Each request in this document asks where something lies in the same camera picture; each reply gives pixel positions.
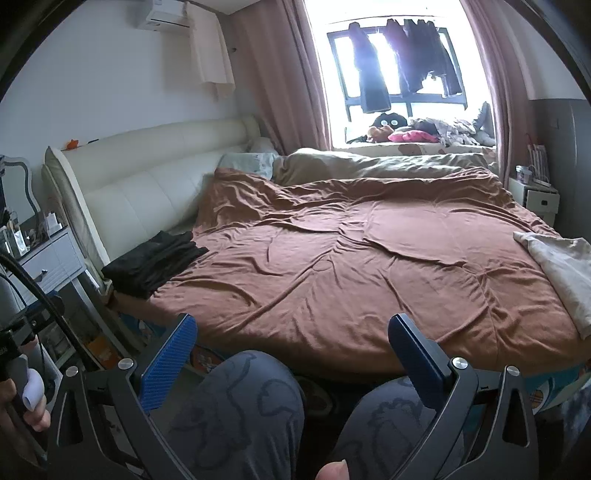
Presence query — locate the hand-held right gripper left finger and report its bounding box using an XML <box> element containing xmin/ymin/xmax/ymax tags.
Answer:
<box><xmin>46</xmin><ymin>313</ymin><xmax>199</xmax><ymax>480</ymax></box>

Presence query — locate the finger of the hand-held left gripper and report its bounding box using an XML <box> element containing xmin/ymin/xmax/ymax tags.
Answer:
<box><xmin>25</xmin><ymin>295</ymin><xmax>65</xmax><ymax>329</ymax></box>

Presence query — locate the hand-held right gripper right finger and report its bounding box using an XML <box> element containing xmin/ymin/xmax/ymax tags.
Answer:
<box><xmin>387</xmin><ymin>313</ymin><xmax>546</xmax><ymax>480</ymax></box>

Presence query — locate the black button-up shirt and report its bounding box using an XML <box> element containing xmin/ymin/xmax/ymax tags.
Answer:
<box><xmin>102</xmin><ymin>230</ymin><xmax>209</xmax><ymax>296</ymax></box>

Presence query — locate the pile of loose clothes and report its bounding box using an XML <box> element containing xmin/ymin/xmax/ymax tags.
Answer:
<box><xmin>411</xmin><ymin>117</ymin><xmax>481</xmax><ymax>146</ymax></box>

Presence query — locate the person's left hand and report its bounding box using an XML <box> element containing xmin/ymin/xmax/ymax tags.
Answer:
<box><xmin>0</xmin><ymin>382</ymin><xmax>52</xmax><ymax>462</ymax></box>

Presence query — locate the person's right hand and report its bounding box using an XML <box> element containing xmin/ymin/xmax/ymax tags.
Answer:
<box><xmin>316</xmin><ymin>460</ymin><xmax>356</xmax><ymax>480</ymax></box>

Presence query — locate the white dresser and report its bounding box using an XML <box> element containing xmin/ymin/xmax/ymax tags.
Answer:
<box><xmin>9</xmin><ymin>226</ymin><xmax>93</xmax><ymax>324</ymax></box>

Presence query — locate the cluttered storage shelf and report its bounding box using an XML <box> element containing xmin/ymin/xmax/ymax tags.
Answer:
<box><xmin>41</xmin><ymin>272</ymin><xmax>134</xmax><ymax>370</ymax></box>

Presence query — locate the person's right leg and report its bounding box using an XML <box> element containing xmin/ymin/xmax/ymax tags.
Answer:
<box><xmin>330</xmin><ymin>374</ymin><xmax>467</xmax><ymax>480</ymax></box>

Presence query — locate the person's leg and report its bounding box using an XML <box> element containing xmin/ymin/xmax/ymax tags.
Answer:
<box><xmin>330</xmin><ymin>374</ymin><xmax>467</xmax><ymax>480</ymax></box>
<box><xmin>166</xmin><ymin>350</ymin><xmax>305</xmax><ymax>480</ymax></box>

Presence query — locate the folded black garment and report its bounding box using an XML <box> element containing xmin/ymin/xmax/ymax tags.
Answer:
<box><xmin>102</xmin><ymin>263</ymin><xmax>160</xmax><ymax>301</ymax></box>

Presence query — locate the person's left leg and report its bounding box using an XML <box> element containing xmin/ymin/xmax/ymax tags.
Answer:
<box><xmin>166</xmin><ymin>350</ymin><xmax>305</xmax><ymax>480</ymax></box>

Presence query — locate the brown blanket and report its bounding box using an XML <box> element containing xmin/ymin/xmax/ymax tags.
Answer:
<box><xmin>111</xmin><ymin>167</ymin><xmax>585</xmax><ymax>374</ymax></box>

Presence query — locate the cream padded headboard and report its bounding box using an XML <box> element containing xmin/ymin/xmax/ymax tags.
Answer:
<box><xmin>41</xmin><ymin>115</ymin><xmax>259</xmax><ymax>278</ymax></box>

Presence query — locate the dark patterned cloth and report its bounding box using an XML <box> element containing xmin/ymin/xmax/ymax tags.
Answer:
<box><xmin>538</xmin><ymin>378</ymin><xmax>591</xmax><ymax>462</ymax></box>

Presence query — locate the crumpled beige cloth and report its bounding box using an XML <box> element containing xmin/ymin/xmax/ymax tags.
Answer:
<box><xmin>513</xmin><ymin>231</ymin><xmax>591</xmax><ymax>340</ymax></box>

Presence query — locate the beige duvet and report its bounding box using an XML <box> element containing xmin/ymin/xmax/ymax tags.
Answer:
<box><xmin>272</xmin><ymin>148</ymin><xmax>499</xmax><ymax>188</ymax></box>

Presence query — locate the white nightstand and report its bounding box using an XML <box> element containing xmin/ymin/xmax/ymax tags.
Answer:
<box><xmin>508</xmin><ymin>178</ymin><xmax>561</xmax><ymax>227</ymax></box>

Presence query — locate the light blue pillow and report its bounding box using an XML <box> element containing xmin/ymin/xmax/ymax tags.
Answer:
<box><xmin>218</xmin><ymin>151</ymin><xmax>278</xmax><ymax>178</ymax></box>

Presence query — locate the pink cushion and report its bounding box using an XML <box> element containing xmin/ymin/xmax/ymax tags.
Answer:
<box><xmin>388</xmin><ymin>130</ymin><xmax>439</xmax><ymax>144</ymax></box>

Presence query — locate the striped box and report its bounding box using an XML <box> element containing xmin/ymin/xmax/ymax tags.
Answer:
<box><xmin>527</xmin><ymin>143</ymin><xmax>550</xmax><ymax>183</ymax></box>

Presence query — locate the black plush toy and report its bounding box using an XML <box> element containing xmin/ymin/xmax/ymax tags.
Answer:
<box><xmin>374</xmin><ymin>112</ymin><xmax>409</xmax><ymax>130</ymax></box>

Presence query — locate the dark hanging garment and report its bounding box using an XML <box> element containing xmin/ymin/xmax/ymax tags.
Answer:
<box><xmin>348</xmin><ymin>22</ymin><xmax>391</xmax><ymax>114</ymax></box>
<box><xmin>406</xmin><ymin>18</ymin><xmax>465</xmax><ymax>97</ymax></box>
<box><xmin>385</xmin><ymin>18</ymin><xmax>419</xmax><ymax>93</ymax></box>

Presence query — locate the pink curtain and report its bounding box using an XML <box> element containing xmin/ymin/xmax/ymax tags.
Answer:
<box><xmin>462</xmin><ymin>0</ymin><xmax>532</xmax><ymax>181</ymax></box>
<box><xmin>231</xmin><ymin>0</ymin><xmax>331</xmax><ymax>155</ymax></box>

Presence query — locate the dark framed window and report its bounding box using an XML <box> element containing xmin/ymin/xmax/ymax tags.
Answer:
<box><xmin>323</xmin><ymin>18</ymin><xmax>476</xmax><ymax>139</ymax></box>

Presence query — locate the beige hanging cloth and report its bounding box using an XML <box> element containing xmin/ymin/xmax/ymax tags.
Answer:
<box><xmin>185</xmin><ymin>2</ymin><xmax>235</xmax><ymax>97</ymax></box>

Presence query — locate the white air conditioner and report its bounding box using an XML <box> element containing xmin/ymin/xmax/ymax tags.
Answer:
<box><xmin>145</xmin><ymin>0</ymin><xmax>192</xmax><ymax>31</ymax></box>

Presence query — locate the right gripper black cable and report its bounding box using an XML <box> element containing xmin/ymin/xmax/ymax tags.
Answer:
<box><xmin>0</xmin><ymin>251</ymin><xmax>77</xmax><ymax>370</ymax></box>

